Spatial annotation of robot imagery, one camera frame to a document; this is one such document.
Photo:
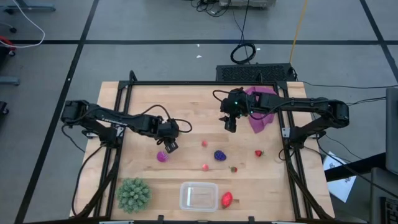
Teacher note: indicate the grey furniture leg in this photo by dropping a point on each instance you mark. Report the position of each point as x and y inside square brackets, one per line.
[29, 7]
[9, 81]

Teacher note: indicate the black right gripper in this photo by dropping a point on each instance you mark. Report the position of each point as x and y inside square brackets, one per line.
[234, 104]

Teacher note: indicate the purple grape bunch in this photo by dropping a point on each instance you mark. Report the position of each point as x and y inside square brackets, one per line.
[220, 155]

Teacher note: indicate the black desk bar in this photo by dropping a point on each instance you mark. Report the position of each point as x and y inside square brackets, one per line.
[354, 168]

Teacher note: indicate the red object on floor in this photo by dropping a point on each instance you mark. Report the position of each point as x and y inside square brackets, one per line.
[5, 42]

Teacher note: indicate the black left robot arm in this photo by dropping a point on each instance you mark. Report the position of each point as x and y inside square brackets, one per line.
[102, 116]

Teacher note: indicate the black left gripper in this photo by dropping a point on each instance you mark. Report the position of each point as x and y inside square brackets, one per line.
[168, 130]

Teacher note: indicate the purple cloth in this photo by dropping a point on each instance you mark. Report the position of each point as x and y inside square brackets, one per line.
[262, 123]

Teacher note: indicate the small red strawberry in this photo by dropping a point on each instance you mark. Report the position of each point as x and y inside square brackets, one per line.
[233, 169]
[258, 153]
[204, 143]

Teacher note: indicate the grey device on floor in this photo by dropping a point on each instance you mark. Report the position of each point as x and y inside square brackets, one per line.
[247, 3]

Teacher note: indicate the green artificial plant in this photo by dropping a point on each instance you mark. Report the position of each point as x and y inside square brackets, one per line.
[133, 195]

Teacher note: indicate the white printed paper sheet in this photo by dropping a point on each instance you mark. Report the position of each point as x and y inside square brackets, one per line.
[340, 186]

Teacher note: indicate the small pink peach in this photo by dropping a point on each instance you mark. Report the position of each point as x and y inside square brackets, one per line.
[205, 167]

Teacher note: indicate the large red strawberry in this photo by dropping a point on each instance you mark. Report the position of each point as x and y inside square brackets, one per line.
[227, 199]

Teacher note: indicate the black computer case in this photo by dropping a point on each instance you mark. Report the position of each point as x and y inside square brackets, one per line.
[255, 73]

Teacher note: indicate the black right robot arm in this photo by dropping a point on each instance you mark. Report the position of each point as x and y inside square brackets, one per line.
[311, 104]

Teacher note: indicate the clear plastic tupperware container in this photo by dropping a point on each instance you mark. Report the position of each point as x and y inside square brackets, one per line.
[199, 196]

